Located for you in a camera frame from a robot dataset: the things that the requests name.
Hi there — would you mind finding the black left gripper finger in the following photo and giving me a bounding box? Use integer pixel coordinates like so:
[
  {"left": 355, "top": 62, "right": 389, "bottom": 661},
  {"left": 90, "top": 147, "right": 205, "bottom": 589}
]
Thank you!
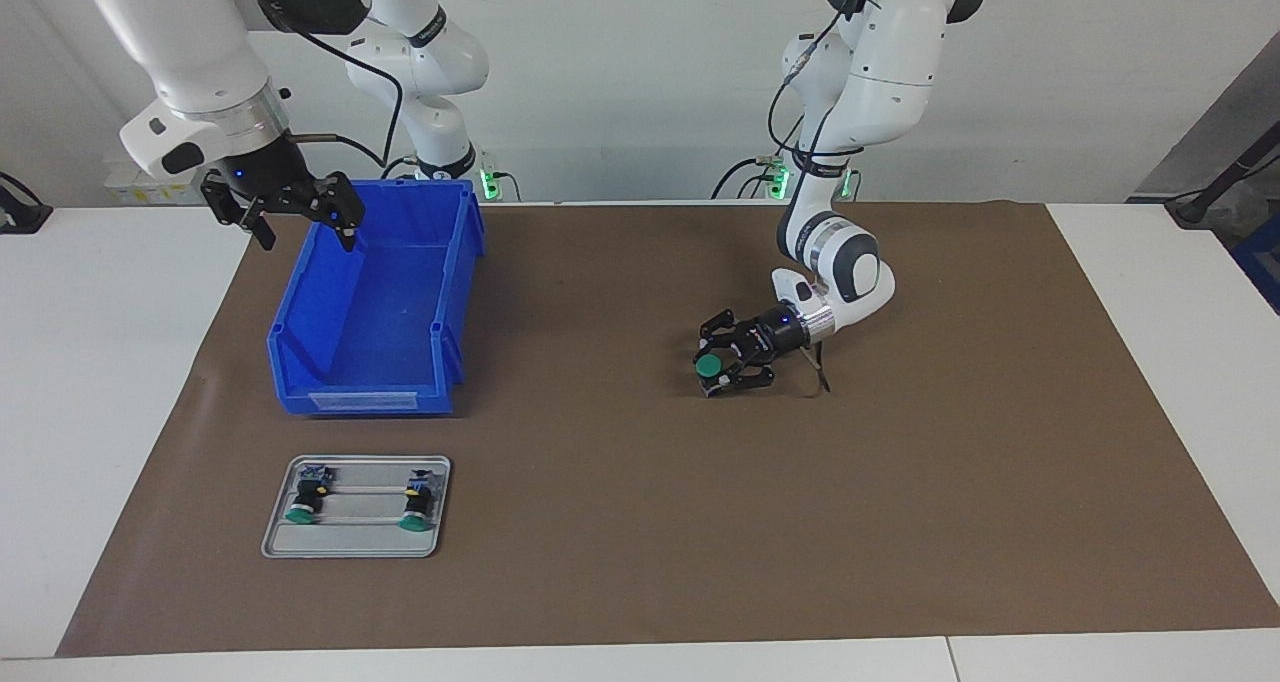
[
  {"left": 697, "top": 308, "right": 762, "bottom": 349},
  {"left": 701, "top": 356, "right": 777, "bottom": 401}
]

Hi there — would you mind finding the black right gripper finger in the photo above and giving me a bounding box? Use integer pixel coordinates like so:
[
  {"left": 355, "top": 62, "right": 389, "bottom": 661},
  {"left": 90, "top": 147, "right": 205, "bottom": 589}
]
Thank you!
[
  {"left": 289, "top": 171, "right": 366, "bottom": 255},
  {"left": 199, "top": 174, "right": 278, "bottom": 254}
]

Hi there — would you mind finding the blue plastic storage bin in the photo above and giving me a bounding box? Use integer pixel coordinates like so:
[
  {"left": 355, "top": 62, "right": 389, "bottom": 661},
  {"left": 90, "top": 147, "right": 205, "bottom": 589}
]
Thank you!
[{"left": 267, "top": 178, "right": 488, "bottom": 418}]

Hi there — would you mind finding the brown table mat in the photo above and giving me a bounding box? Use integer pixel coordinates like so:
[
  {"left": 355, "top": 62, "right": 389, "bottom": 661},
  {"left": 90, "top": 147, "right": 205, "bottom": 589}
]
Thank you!
[{"left": 55, "top": 200, "right": 1280, "bottom": 659}]

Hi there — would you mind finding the black stand foot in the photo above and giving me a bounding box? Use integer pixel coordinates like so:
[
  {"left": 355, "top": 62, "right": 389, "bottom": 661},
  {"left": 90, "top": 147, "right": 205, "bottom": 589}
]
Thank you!
[{"left": 0, "top": 172, "right": 53, "bottom": 235}]

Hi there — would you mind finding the silver metal tray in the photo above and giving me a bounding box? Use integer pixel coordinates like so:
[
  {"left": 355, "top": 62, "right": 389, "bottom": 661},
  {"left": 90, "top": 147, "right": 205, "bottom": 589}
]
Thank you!
[{"left": 261, "top": 454, "right": 452, "bottom": 560}]

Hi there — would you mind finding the black stand pole with foot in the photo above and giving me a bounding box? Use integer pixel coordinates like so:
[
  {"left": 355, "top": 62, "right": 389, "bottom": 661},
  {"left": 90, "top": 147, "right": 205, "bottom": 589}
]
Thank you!
[{"left": 1165, "top": 122, "right": 1280, "bottom": 228}]

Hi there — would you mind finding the blue plastic box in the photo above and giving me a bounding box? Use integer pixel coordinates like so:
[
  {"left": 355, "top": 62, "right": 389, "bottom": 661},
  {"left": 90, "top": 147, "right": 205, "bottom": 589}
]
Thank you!
[{"left": 1232, "top": 212, "right": 1280, "bottom": 315}]

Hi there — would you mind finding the dark grey partition panel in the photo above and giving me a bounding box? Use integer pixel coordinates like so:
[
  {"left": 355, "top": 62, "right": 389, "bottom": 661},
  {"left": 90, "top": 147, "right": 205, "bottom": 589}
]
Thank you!
[{"left": 1130, "top": 32, "right": 1280, "bottom": 203}]

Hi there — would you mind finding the white wall box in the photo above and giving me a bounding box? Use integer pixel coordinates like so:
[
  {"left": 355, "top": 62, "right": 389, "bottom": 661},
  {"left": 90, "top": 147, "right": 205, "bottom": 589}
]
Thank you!
[{"left": 105, "top": 167, "right": 216, "bottom": 206}]

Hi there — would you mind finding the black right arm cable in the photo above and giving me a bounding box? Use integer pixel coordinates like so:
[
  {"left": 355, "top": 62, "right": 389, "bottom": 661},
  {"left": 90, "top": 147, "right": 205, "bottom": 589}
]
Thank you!
[{"left": 230, "top": 0, "right": 404, "bottom": 170}]

